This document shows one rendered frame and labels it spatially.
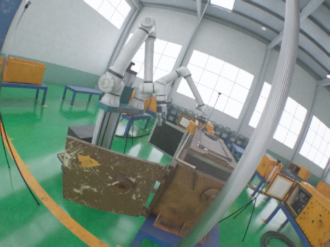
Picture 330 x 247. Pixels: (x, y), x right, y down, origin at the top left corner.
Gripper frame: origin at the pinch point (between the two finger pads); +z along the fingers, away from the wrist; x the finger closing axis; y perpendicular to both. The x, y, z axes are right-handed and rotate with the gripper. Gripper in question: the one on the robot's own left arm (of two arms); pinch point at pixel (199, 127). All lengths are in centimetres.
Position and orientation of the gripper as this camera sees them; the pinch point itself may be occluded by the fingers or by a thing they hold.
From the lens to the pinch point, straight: 216.3
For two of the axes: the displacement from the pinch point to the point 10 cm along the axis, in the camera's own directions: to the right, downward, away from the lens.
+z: -3.8, 9.1, 1.8
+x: -6.4, -4.0, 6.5
